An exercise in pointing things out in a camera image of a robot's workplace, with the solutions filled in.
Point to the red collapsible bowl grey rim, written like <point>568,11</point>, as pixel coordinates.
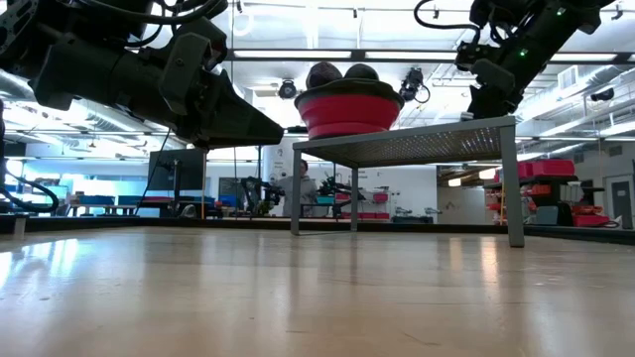
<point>347,114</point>

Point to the black aluminium rig frame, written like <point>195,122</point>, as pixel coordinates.
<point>357,54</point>

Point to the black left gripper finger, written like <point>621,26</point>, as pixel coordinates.
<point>228,124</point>

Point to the blue storage bin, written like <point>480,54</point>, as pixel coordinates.
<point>96,200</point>
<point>129,200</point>

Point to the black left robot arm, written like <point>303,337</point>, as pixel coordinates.
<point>74,20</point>

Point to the grey perforated metal stand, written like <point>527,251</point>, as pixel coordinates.
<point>421,144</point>

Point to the dark brown wrinkled fruit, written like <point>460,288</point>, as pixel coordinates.
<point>323,74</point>

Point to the black overhead camera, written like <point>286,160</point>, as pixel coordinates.
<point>288,90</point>

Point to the white air vent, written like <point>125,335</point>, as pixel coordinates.
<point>568,78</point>

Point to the person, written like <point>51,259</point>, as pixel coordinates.
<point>305,191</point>

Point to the black monitor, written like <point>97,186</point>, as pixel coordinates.
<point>188,168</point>

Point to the dark green smooth fruit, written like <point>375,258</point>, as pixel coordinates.
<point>362,72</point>

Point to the black ceiling-mounted device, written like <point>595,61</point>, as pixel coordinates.
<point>602,94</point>

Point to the red storage bin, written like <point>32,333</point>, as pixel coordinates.
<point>546,167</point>

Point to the grey door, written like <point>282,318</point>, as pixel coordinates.
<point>621,203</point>

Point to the background black robot arm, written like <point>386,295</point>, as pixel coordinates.
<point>337,188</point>
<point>258,191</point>

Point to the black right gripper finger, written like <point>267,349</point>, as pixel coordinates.
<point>496,101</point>

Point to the black storage shelf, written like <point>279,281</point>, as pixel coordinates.
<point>560,198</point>

